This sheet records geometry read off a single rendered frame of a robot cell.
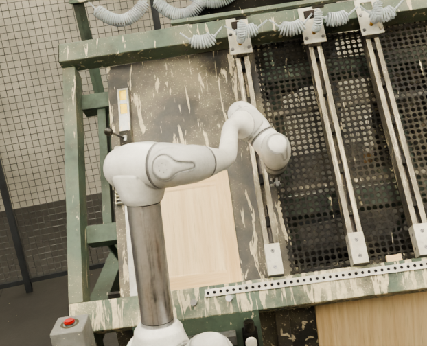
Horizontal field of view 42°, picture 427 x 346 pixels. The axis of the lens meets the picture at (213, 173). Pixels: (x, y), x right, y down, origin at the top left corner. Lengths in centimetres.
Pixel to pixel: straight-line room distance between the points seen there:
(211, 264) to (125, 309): 38
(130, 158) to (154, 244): 26
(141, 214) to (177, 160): 23
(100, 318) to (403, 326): 132
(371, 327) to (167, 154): 149
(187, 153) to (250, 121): 53
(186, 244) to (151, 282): 69
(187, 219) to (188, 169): 89
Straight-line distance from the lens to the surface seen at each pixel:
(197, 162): 152
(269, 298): 225
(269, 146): 194
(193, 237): 235
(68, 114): 264
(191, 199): 239
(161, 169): 148
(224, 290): 225
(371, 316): 263
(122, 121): 256
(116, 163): 162
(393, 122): 251
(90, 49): 272
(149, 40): 267
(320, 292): 227
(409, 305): 266
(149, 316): 172
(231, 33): 262
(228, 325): 227
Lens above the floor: 191
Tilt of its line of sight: 15 degrees down
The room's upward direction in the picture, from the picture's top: 8 degrees counter-clockwise
